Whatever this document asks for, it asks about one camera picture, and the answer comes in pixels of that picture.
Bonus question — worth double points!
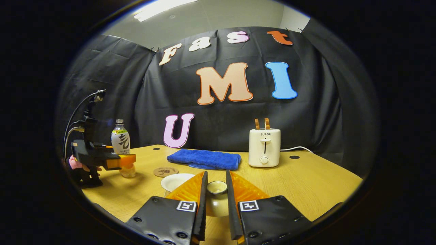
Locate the cream ceramic teacup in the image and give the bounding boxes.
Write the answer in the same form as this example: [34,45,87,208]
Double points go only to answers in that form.
[161,173,196,198]

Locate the cream teacup lid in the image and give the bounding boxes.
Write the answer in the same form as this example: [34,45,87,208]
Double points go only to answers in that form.
[206,181,229,217]

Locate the white toaster cable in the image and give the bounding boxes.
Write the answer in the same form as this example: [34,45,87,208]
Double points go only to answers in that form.
[280,146,314,153]

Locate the cream toaster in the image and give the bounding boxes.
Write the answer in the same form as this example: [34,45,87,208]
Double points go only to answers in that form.
[248,128,281,167]

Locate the grey plug gripper cable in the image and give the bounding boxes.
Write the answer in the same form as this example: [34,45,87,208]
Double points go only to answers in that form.
[64,127,85,160]

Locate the clear water bottle orange label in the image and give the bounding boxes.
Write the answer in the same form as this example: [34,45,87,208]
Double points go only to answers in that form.
[111,119,137,178]

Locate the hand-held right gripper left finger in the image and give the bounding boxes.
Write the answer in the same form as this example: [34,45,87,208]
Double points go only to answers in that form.
[126,171,208,245]

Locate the folded blue towel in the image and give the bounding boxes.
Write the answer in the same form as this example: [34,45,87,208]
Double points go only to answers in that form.
[167,149,242,171]

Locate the round brown coaster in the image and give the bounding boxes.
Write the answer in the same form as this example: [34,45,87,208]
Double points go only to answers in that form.
[153,166,179,178]

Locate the black backdrop cloth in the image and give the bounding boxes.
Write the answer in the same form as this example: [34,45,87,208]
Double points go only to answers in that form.
[56,17,378,177]

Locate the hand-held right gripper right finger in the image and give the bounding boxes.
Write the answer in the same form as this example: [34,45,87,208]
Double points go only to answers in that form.
[226,170,312,245]

